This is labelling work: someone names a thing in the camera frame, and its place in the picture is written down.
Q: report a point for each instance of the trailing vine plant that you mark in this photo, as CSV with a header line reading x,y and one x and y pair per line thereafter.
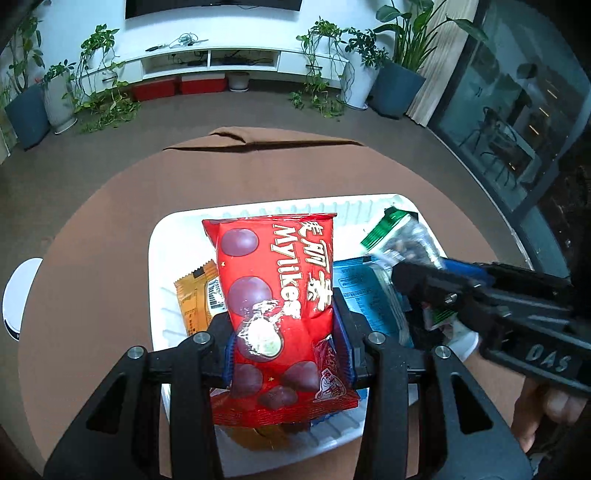
x,y
104,41
323,30

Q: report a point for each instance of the white round stool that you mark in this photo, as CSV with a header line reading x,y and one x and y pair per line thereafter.
x,y
21,295

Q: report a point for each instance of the light blue snack packet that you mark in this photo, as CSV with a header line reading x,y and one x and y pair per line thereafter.
x,y
360,286

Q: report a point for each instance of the tree plant in blue-grey pot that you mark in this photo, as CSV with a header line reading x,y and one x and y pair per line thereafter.
x,y
27,115

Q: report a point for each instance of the beige curtain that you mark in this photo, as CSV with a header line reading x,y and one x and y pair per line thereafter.
x,y
434,92

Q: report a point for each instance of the broad-leaf plant in blue-grey pot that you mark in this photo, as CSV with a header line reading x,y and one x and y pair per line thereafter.
x,y
397,90

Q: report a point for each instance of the red chocolate ball packet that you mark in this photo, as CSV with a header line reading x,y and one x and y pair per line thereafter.
x,y
272,277

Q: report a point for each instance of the white snack packet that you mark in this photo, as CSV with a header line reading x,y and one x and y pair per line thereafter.
x,y
464,344

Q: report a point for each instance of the person's right hand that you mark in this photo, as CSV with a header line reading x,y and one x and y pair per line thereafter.
x,y
549,406

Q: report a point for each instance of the glass sliding door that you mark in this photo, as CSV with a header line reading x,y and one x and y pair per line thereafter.
x,y
508,69

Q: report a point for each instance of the clear seed packet green trim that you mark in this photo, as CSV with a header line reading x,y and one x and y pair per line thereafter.
x,y
406,235

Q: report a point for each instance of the red storage box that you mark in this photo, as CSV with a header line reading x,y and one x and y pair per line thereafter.
x,y
154,90
203,84

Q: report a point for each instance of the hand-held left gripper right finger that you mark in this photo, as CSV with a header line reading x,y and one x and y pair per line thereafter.
x,y
347,355

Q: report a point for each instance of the white television console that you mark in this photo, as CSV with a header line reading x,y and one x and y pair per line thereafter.
x,y
129,67

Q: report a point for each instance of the wall-mounted black television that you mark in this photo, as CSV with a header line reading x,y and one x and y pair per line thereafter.
x,y
207,7

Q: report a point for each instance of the small white bowl pot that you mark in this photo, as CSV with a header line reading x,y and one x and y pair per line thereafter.
x,y
239,81

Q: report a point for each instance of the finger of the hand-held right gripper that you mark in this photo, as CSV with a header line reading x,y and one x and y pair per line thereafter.
x,y
466,268
429,290

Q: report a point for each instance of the white plastic tray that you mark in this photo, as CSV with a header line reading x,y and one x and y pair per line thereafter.
x,y
184,230

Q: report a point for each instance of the orange snack packet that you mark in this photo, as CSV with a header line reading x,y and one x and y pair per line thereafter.
x,y
196,300

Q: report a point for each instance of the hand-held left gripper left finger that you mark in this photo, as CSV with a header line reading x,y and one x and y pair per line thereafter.
x,y
229,364

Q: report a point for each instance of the small plant in white pot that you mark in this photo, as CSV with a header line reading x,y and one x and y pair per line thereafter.
x,y
60,106

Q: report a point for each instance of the leafy plant in tall white pot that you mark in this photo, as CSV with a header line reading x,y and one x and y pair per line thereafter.
x,y
358,78

